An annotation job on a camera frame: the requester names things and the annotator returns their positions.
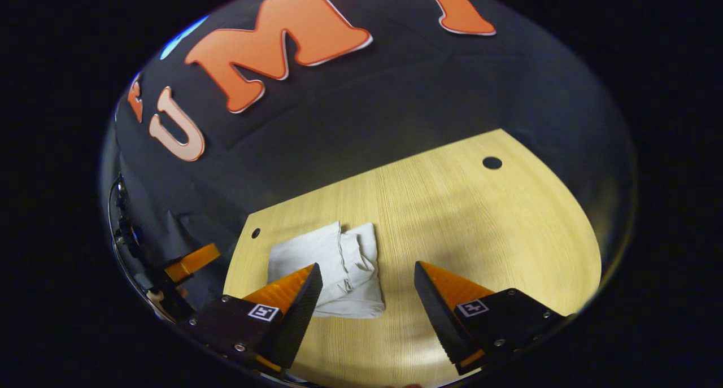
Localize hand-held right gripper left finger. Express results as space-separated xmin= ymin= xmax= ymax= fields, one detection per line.
xmin=181 ymin=263 xmax=324 ymax=374

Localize white jeans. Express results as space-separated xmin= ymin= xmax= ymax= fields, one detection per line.
xmin=267 ymin=221 xmax=386 ymax=320

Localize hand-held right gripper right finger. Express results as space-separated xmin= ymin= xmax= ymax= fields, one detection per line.
xmin=414 ymin=260 xmax=568 ymax=376

